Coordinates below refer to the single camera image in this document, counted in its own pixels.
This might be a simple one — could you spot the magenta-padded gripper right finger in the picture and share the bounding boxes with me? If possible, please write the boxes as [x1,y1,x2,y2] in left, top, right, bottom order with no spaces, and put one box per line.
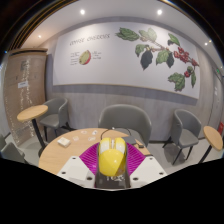
[125,143,168,189]

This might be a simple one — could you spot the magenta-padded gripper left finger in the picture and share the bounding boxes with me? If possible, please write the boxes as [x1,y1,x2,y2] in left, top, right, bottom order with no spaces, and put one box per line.
[57,143,100,188]

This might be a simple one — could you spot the yellow computer mouse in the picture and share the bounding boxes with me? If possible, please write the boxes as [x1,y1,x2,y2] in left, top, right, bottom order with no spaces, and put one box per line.
[97,136,128,178]

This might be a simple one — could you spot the small white box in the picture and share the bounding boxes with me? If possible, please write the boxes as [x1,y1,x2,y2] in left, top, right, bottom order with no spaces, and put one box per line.
[57,137,72,148]

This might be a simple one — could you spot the ceiling lights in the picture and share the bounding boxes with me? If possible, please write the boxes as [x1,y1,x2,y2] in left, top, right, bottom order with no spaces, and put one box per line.
[37,8,212,46]

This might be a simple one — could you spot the black cable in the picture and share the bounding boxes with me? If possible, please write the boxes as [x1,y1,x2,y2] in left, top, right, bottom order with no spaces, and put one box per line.
[100,127,133,139]

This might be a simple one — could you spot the wooden wall panel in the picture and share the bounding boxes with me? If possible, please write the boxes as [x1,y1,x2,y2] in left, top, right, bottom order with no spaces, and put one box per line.
[2,48,49,147]

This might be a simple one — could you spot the coffee plant wall mural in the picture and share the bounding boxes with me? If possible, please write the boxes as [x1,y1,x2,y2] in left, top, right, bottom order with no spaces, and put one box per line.
[53,21,201,100]

